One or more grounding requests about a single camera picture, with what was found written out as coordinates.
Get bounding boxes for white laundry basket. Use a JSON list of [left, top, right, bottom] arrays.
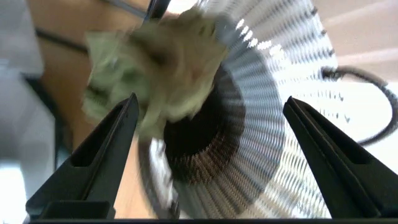
[[138, 0, 398, 219]]

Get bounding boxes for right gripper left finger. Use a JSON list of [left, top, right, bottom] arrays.
[[25, 92, 140, 220]]

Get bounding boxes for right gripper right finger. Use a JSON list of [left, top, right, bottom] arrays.
[[282, 96, 398, 218]]

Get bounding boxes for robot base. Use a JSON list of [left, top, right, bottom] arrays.
[[0, 67, 73, 219]]

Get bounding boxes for black clothes rack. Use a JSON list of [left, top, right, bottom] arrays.
[[34, 0, 172, 55]]

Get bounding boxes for green garment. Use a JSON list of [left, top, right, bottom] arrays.
[[82, 7, 229, 141]]

